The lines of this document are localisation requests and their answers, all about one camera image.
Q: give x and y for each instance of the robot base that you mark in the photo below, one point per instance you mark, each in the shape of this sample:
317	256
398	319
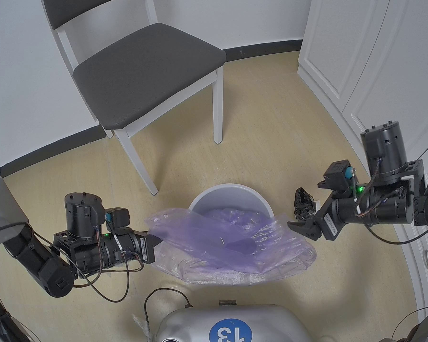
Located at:
231	322

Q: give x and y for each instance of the crumpled white paper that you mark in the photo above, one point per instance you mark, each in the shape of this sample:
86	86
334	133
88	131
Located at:
317	203

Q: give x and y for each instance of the white trash bin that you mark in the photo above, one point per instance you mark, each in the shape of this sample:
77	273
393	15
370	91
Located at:
231	196

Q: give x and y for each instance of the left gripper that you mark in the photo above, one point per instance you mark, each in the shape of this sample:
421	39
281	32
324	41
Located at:
128	248

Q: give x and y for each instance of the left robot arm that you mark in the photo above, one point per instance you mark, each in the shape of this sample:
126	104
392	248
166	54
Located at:
39	262

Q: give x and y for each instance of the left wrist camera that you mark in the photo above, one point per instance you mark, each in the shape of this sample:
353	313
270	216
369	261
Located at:
118	219

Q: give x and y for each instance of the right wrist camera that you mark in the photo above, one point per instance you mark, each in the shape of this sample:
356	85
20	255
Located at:
337	176

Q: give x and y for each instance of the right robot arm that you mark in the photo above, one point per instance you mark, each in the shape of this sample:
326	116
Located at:
388	155

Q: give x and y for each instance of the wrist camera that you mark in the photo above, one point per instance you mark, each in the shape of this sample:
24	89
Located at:
118	219
337	176

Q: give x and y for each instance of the white chair with grey seat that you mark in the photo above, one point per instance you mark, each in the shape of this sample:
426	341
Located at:
146	73

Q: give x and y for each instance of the crumpled black plastic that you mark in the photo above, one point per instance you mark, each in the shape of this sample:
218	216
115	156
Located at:
304	203

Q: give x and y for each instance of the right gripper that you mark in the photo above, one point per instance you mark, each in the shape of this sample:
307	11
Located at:
346	212

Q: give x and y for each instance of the purple plastic bag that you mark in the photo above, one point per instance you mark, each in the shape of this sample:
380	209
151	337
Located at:
231	240

